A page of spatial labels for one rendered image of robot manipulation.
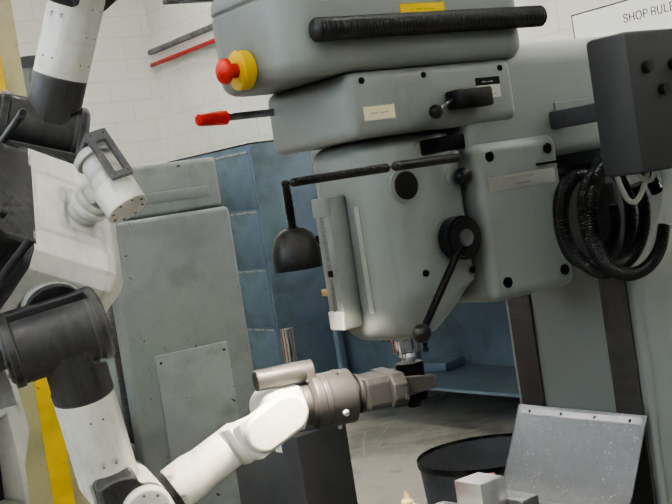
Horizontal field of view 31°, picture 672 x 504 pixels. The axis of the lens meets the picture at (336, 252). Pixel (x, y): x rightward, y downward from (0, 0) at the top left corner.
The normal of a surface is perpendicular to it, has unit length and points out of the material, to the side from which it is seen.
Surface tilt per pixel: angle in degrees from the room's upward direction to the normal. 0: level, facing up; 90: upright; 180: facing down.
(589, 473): 63
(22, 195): 58
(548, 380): 90
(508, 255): 90
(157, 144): 90
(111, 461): 102
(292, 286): 90
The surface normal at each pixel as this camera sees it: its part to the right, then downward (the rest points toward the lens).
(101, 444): 0.44, 0.18
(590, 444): -0.79, -0.31
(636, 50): 0.56, -0.04
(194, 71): -0.81, 0.15
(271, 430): 0.33, 0.00
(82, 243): 0.61, -0.61
